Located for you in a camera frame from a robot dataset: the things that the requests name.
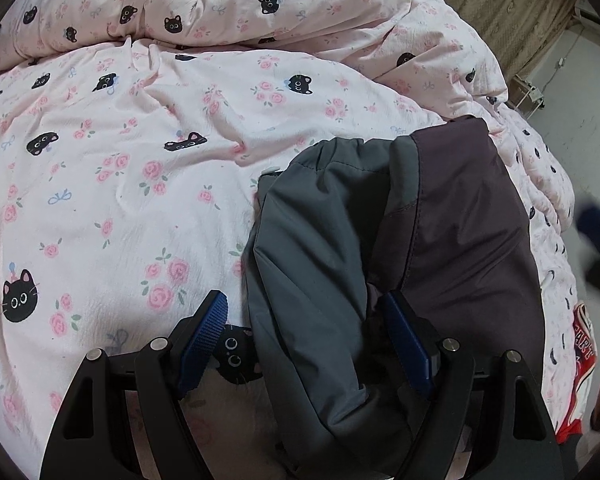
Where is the purple grey hooded jacket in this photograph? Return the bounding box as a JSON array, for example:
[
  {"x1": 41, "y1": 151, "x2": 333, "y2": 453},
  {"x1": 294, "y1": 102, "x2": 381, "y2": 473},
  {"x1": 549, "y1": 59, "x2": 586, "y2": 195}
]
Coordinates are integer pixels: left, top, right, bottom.
[{"x1": 245, "y1": 116, "x2": 545, "y2": 474}]

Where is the red white printed garment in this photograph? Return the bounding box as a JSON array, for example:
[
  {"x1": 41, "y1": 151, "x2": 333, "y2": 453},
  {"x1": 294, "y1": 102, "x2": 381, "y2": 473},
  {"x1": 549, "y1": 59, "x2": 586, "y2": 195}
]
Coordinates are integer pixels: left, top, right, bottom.
[{"x1": 556, "y1": 302, "x2": 597, "y2": 444}]

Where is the pink cat print duvet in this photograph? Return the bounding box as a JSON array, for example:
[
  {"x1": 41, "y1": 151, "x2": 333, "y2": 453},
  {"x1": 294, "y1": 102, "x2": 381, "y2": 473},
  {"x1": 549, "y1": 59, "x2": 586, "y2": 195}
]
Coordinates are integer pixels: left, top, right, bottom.
[{"x1": 0, "y1": 0, "x2": 584, "y2": 479}]

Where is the white wire shelf rack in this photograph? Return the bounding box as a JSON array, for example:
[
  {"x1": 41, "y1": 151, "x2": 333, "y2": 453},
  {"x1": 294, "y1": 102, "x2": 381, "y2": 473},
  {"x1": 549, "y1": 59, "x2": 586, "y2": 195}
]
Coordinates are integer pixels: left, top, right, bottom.
[{"x1": 507, "y1": 75, "x2": 545, "y2": 118}]

